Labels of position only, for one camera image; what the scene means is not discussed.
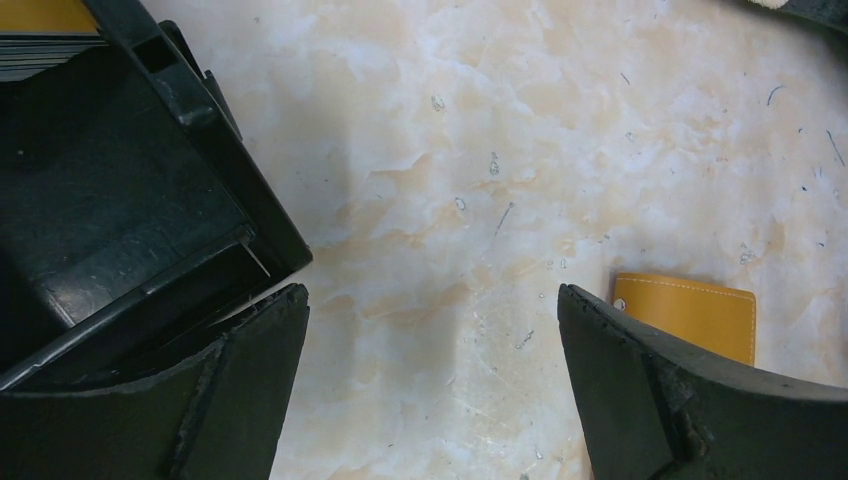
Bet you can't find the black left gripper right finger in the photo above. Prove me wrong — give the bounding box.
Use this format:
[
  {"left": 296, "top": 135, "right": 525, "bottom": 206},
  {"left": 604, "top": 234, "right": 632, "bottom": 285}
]
[{"left": 557, "top": 285, "right": 847, "bottom": 479}]

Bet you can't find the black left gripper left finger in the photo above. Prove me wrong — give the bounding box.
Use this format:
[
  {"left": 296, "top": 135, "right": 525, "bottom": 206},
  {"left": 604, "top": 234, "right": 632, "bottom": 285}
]
[{"left": 1, "top": 284, "right": 310, "bottom": 479}]

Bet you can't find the black plastic box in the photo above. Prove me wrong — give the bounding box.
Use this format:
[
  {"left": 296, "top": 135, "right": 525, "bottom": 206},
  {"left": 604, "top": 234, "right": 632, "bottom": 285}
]
[{"left": 1, "top": 1, "right": 312, "bottom": 391}]

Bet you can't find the gold card in box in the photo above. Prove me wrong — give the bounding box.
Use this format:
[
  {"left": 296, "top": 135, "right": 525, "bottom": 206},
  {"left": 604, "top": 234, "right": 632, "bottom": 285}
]
[{"left": 1, "top": 0, "right": 97, "bottom": 34}]

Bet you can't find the black floral blanket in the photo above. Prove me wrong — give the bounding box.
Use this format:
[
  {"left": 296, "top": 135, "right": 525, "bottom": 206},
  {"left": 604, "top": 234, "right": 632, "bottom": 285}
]
[{"left": 751, "top": 0, "right": 848, "bottom": 33}]

